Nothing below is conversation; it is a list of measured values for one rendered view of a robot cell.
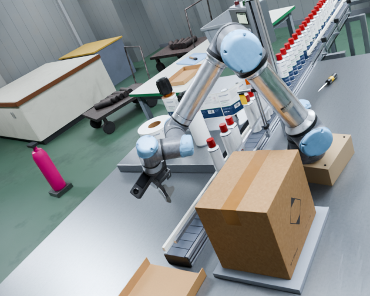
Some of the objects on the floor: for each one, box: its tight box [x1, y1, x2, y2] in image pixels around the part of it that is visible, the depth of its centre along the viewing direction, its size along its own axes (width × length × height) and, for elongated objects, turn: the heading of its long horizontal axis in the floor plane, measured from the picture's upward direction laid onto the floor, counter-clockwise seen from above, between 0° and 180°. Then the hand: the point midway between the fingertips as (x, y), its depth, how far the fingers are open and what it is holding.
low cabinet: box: [0, 54, 116, 144], centre depth 684 cm, size 161×199×77 cm
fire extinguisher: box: [26, 142, 73, 198], centre depth 419 cm, size 28×28×64 cm
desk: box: [58, 36, 136, 86], centre depth 787 cm, size 73×136×73 cm, turn 82°
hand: (155, 193), depth 160 cm, fingers open, 14 cm apart
